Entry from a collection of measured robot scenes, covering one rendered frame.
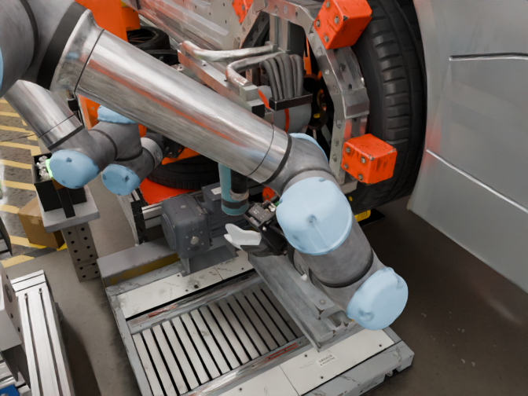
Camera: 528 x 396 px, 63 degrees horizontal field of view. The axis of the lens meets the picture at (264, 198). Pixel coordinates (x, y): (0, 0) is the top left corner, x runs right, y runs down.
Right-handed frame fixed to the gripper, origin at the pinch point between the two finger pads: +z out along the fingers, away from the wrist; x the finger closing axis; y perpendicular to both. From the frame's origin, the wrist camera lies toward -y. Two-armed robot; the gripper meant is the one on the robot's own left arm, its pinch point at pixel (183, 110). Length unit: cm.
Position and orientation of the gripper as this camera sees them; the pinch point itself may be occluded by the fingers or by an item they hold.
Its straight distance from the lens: 123.1
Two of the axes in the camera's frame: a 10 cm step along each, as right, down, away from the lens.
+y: 0.0, 8.2, 5.8
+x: 9.6, 1.6, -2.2
